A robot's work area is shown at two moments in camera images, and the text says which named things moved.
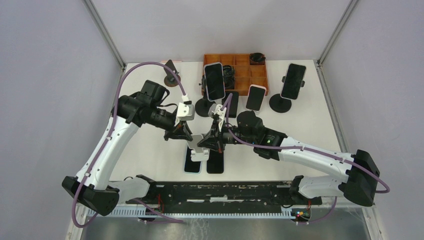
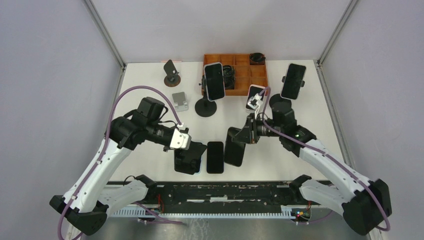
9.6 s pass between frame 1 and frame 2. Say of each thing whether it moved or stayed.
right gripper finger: moved
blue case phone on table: stayed
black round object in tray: stayed
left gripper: moved
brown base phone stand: stayed
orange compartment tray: stayed
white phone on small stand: stayed
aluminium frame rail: stayed
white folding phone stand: moved
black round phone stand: stayed
